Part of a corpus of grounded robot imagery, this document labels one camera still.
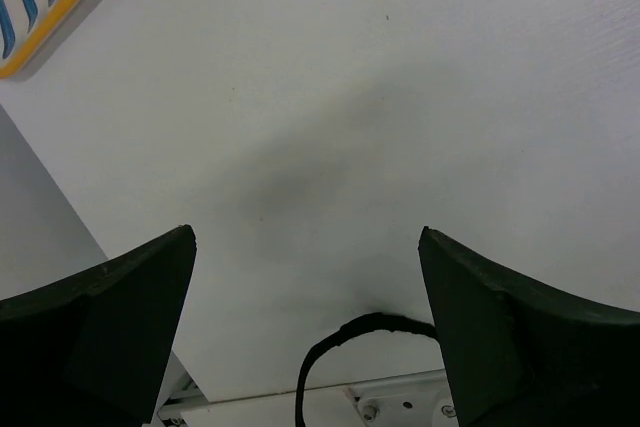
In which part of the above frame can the black cable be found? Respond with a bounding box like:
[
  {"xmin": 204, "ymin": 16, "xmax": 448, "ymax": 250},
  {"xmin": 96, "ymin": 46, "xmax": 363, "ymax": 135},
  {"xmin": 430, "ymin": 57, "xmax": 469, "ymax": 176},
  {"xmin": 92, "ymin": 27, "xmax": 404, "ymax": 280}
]
[{"xmin": 294, "ymin": 312, "xmax": 441, "ymax": 427}]

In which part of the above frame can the aluminium frame rail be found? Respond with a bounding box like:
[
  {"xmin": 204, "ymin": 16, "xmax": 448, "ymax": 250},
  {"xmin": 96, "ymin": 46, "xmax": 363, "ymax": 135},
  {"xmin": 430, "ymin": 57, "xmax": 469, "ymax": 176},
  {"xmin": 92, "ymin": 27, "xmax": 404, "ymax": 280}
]
[{"xmin": 157, "ymin": 370, "xmax": 458, "ymax": 427}]

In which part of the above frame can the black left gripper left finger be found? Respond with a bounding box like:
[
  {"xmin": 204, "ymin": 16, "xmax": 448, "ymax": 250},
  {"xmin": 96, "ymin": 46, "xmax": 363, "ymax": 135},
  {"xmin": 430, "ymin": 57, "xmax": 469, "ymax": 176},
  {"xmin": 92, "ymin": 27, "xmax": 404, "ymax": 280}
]
[{"xmin": 1, "ymin": 225, "xmax": 197, "ymax": 426}]

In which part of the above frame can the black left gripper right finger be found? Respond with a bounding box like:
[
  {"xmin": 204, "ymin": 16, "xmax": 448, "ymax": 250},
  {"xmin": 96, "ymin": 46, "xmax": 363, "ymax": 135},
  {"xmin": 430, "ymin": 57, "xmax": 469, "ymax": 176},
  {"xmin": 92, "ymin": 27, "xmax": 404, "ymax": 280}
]
[{"xmin": 419, "ymin": 227, "xmax": 639, "ymax": 426}]

